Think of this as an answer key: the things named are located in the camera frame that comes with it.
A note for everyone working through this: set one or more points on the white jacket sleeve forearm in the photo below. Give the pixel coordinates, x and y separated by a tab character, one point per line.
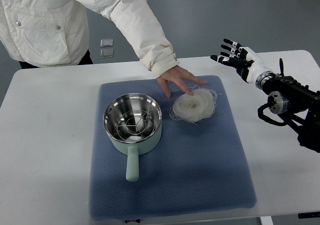
142	30

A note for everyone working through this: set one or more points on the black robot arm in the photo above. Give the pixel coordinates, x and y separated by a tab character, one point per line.
292	104

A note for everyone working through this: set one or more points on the wire steaming rack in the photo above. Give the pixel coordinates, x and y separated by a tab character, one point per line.
134	125

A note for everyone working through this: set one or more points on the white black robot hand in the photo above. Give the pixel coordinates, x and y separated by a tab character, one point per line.
248	65

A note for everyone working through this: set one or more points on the lower metal floor plate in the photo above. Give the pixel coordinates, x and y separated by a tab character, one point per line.
106	53

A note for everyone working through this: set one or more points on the blue quilted mat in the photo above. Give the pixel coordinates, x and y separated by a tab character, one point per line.
194	168

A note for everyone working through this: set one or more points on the white vermicelli nest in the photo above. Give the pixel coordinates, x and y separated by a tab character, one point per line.
194	108

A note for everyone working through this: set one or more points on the upper metal floor plate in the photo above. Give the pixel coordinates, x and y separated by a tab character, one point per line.
106	42

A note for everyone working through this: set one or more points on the metal floor plate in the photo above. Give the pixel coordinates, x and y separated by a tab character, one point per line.
106	42
106	53

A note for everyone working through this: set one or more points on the person's bare hand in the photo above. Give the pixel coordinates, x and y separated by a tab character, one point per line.
177	75

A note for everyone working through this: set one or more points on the mint green steel pot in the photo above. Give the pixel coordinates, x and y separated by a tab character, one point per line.
115	109

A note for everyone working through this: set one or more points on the white puffer jacket torso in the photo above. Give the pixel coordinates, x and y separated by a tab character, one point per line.
44	33

